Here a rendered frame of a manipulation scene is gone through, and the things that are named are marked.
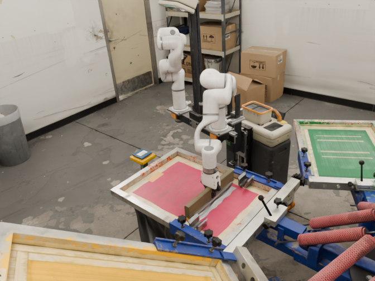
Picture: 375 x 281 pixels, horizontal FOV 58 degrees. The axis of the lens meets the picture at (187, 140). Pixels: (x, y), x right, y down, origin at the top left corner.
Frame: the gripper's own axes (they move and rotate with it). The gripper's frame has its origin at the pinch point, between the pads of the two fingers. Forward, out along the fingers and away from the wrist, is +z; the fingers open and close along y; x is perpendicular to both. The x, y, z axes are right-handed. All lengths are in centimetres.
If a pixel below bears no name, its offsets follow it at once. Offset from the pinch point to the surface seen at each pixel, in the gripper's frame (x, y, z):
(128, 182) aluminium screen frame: 19, 48, 2
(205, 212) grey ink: 10.3, -3.7, 4.8
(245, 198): -12.3, -14.6, 5.6
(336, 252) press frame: 3, -68, -1
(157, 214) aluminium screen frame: 28.3, 13.4, 1.8
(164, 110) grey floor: -224, 264, 105
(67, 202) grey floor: -2, 190, 102
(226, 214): 4.2, -13.3, 5.4
